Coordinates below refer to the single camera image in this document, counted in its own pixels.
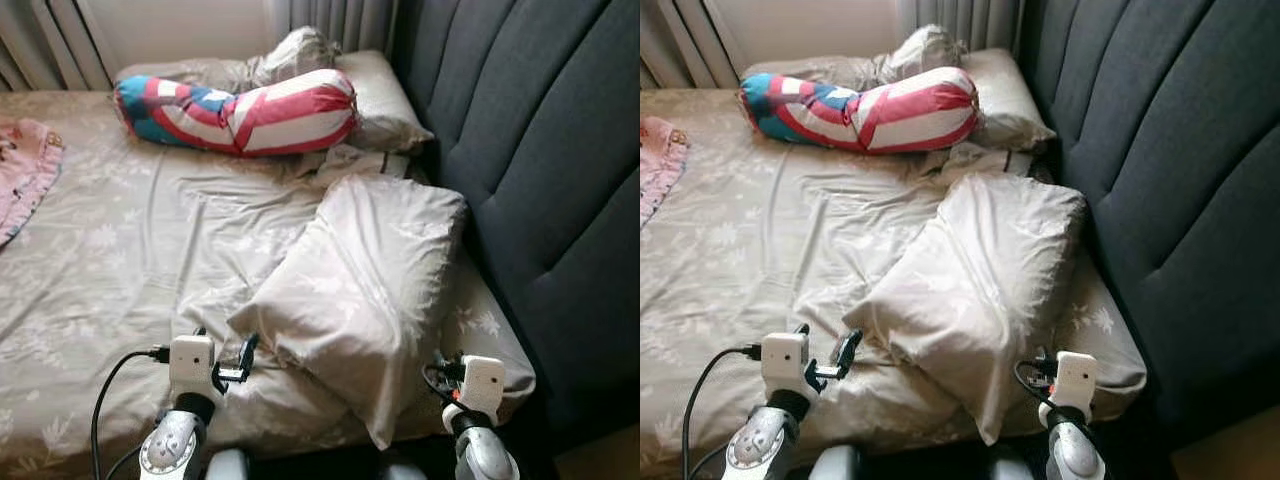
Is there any bed with beige floral sheet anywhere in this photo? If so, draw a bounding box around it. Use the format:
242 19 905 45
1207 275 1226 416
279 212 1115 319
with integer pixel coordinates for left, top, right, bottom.
640 88 1149 476
0 88 536 476

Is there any crumpled beige pillow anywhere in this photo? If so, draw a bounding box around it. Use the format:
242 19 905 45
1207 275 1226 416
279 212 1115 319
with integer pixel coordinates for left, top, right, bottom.
745 24 966 91
115 27 341 93

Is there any smooth beige pillow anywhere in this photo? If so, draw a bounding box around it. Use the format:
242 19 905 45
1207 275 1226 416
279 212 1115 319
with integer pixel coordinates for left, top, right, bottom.
960 47 1058 151
335 50 436 153

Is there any pink cartoon bear blanket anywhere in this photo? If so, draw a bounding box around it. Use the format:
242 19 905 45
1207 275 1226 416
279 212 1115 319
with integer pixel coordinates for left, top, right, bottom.
640 115 691 226
0 117 64 246

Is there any red white blue bolster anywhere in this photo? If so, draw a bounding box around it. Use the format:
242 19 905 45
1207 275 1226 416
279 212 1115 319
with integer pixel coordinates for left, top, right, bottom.
113 68 359 158
738 66 981 154

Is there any dark grey padded headboard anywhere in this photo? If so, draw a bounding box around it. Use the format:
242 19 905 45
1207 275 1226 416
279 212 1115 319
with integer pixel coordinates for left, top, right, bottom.
1018 0 1280 441
390 0 641 431

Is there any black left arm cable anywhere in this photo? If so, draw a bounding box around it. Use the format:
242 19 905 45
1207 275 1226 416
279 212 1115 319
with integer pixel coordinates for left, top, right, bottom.
90 345 171 480
682 345 763 480

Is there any large beige floral pillow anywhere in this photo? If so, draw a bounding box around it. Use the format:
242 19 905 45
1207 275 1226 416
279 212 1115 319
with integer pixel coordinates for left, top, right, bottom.
843 172 1088 446
228 175 469 451

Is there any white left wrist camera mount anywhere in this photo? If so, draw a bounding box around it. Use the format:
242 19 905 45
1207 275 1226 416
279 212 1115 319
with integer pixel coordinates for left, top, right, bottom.
760 331 809 393
168 335 217 399

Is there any grey curtain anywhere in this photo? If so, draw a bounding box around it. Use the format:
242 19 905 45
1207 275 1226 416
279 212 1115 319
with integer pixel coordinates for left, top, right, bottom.
268 0 401 61
0 0 111 93
895 0 1026 56
640 0 741 91

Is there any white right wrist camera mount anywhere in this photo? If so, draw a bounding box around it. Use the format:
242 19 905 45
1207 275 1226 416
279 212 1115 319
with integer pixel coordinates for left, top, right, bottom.
1052 351 1099 416
458 355 507 419

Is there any grey robot left leg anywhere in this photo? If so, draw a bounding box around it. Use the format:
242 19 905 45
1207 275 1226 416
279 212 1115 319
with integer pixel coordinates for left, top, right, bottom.
808 445 863 480
205 448 251 480

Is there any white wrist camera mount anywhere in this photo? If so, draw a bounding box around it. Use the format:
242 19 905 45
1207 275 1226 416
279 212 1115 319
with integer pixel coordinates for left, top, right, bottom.
1052 351 1099 416
458 355 507 419
760 331 809 393
168 335 217 399

